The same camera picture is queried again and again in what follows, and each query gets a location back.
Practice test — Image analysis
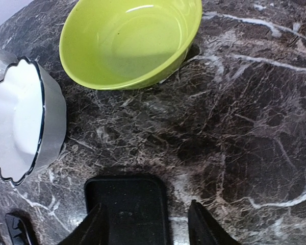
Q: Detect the lime green bowl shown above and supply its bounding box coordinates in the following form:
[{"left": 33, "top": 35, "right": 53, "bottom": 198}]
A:
[{"left": 59, "top": 1, "right": 202, "bottom": 90}]

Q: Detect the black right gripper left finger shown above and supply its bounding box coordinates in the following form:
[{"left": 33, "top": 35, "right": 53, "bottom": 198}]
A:
[{"left": 60, "top": 203, "right": 109, "bottom": 245}]

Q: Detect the black phone case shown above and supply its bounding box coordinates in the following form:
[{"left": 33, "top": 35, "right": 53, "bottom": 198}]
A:
[{"left": 84, "top": 175, "right": 171, "bottom": 244}]

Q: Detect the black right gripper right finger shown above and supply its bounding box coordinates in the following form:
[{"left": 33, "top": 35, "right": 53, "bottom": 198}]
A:
[{"left": 188, "top": 200, "right": 240, "bottom": 245}]

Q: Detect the white scalloped ceramic dish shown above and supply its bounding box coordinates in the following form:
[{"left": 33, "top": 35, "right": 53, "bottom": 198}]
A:
[{"left": 0, "top": 57, "right": 67, "bottom": 186}]

